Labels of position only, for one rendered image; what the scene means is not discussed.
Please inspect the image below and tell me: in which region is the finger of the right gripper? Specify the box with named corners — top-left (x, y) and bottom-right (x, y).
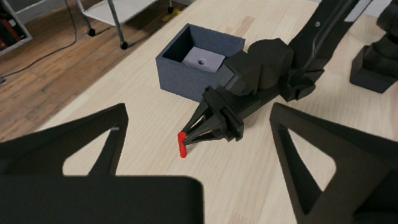
top-left (182, 113), bottom-right (224, 146)
top-left (180, 100), bottom-right (212, 137)

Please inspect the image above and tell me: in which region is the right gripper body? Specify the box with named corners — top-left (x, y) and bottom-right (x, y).
top-left (201, 86), bottom-right (244, 142)

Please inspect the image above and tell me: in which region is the red cylindrical peg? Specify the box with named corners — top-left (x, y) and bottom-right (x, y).
top-left (177, 132), bottom-right (187, 158)

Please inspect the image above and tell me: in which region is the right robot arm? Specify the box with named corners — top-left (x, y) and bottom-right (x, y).
top-left (214, 0), bottom-right (398, 120)

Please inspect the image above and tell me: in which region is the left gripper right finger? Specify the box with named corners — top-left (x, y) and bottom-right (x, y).
top-left (269, 102), bottom-right (398, 224)

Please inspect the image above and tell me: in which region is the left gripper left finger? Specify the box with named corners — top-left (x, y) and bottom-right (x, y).
top-left (0, 103), bottom-right (129, 175)

